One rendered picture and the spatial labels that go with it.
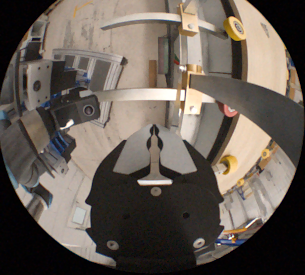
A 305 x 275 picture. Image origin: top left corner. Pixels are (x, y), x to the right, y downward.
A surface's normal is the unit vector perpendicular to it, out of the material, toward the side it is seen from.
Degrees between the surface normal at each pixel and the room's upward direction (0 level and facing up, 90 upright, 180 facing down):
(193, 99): 0
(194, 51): 0
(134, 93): 0
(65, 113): 31
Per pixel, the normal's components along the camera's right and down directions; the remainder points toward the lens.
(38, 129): 0.98, -0.18
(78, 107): 0.50, 0.44
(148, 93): -0.01, 0.46
